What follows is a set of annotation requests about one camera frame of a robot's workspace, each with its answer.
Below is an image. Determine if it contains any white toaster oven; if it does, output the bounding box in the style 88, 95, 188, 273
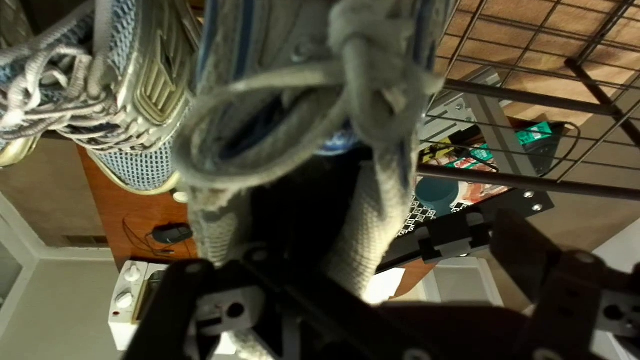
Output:
107, 259, 173, 354

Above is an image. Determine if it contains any black plate with screws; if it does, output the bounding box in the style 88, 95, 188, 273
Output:
379, 189, 557, 270

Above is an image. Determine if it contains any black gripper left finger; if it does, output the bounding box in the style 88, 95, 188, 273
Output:
123, 249, 379, 360

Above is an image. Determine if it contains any colourful magazine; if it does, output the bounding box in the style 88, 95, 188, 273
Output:
419, 141, 512, 211

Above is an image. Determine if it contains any green packet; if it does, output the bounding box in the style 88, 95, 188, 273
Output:
512, 120, 557, 151

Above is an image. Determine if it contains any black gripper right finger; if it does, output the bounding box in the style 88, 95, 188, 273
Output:
489, 208, 640, 360

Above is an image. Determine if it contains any grey blue running sneaker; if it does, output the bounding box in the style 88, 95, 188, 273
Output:
0, 0, 196, 199
171, 0, 458, 298

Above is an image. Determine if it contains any black metal shoe rack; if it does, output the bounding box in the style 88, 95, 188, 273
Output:
416, 0, 640, 204

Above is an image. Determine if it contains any black flat device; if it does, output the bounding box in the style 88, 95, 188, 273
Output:
150, 223, 196, 249

